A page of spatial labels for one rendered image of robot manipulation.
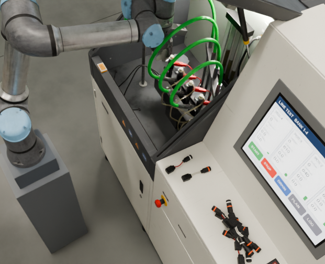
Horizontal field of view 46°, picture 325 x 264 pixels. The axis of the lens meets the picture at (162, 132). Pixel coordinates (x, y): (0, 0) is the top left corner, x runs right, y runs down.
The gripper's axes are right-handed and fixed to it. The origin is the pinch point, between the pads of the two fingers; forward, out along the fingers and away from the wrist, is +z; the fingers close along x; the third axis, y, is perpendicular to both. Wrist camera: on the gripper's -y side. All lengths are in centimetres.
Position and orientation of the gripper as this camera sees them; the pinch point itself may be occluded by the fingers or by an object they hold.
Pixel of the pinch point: (164, 58)
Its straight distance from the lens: 164.2
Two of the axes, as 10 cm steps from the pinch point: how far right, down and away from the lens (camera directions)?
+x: 4.8, 7.5, -4.6
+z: -0.6, 5.5, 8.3
